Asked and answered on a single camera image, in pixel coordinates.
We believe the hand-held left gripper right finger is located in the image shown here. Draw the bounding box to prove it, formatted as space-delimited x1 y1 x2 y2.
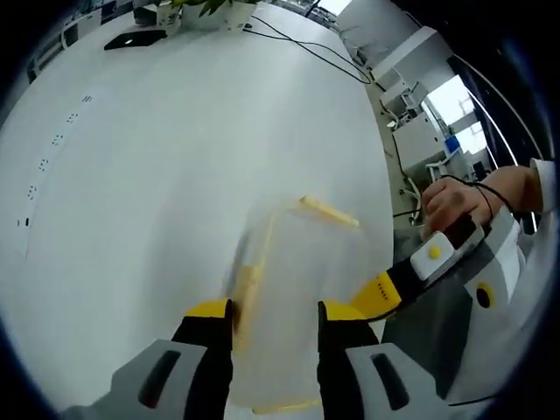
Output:
318 300 487 420

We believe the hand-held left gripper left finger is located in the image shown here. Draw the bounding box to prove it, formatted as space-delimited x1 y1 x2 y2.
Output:
56 297 235 420

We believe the clear container with yellow buckles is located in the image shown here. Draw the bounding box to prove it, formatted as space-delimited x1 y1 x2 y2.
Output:
220 194 373 415

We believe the person's right hand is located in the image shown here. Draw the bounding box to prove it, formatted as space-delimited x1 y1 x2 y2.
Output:
422 172 503 236

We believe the person's grey white clothing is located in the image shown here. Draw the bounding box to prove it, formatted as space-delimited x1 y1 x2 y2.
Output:
383 244 560 406

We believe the green plant in white pot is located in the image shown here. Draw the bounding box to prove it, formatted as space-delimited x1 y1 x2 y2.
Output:
157 0 260 32

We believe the black phone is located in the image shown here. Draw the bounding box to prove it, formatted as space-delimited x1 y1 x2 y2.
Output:
103 31 168 51

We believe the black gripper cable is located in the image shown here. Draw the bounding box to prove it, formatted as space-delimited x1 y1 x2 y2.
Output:
437 173 529 216

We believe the black table cable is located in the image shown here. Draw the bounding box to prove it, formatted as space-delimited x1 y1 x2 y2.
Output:
242 12 374 85

